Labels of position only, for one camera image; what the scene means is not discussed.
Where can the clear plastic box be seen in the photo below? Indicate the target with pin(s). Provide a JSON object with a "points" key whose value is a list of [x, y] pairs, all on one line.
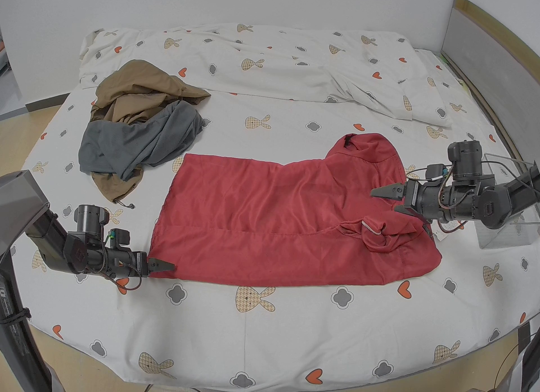
{"points": [[502, 236]]}

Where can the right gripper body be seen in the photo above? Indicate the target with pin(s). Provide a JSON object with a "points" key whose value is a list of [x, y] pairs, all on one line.
{"points": [[430, 198]]}

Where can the grey garment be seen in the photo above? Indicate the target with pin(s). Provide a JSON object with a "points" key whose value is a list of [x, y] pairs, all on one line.
{"points": [[143, 141]]}

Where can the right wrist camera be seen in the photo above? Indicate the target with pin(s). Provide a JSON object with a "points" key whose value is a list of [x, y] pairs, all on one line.
{"points": [[435, 172]]}

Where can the white printed quilt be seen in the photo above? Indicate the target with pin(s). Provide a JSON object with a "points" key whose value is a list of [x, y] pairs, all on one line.
{"points": [[274, 65]]}

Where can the brown garment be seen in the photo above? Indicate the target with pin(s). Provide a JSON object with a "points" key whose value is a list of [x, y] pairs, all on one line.
{"points": [[139, 86]]}

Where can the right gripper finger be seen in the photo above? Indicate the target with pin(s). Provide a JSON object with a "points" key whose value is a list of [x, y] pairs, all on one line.
{"points": [[411, 213], [388, 192]]}

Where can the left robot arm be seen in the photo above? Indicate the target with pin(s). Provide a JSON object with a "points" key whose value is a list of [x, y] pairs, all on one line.
{"points": [[25, 221]]}

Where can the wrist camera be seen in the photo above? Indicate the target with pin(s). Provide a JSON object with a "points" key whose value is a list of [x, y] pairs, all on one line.
{"points": [[120, 237], [435, 172]]}

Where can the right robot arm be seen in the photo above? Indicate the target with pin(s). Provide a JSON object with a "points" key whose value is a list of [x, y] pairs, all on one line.
{"points": [[493, 196]]}

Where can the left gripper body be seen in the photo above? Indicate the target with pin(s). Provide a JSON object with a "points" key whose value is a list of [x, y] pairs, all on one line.
{"points": [[126, 263]]}

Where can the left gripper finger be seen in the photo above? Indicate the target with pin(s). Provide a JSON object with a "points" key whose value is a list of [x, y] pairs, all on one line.
{"points": [[162, 264]]}

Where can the bed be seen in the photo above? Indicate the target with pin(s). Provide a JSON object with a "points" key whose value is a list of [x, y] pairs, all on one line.
{"points": [[295, 331]]}

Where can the red shirt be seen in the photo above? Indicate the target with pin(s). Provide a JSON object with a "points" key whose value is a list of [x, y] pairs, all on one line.
{"points": [[261, 221]]}

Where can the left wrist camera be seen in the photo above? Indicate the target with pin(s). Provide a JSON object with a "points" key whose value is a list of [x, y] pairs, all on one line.
{"points": [[120, 237]]}

